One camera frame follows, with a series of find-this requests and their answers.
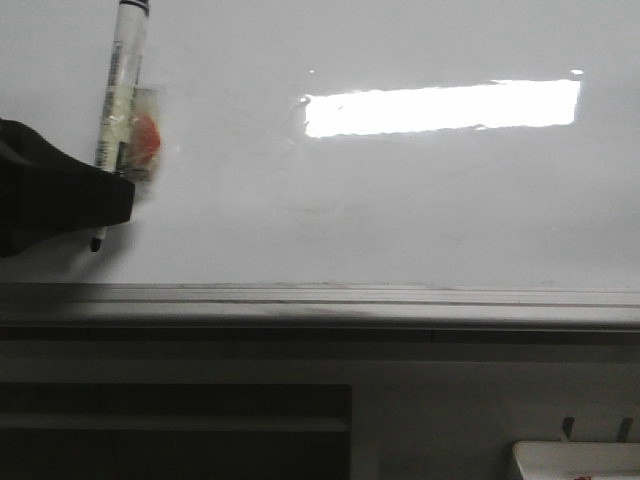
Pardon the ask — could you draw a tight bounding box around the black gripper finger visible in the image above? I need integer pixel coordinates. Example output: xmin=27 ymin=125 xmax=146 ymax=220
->
xmin=1 ymin=119 xmax=135 ymax=258

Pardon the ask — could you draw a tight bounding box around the white black whiteboard marker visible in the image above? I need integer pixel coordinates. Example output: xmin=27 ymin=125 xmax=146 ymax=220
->
xmin=88 ymin=0 xmax=164 ymax=254

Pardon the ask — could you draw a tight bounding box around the white plastic marker tray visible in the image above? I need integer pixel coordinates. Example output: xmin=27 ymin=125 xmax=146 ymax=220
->
xmin=508 ymin=417 xmax=639 ymax=479

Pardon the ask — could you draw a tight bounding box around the white whiteboard with aluminium frame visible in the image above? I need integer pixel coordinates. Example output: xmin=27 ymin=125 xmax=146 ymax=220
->
xmin=1 ymin=1 xmax=639 ymax=331

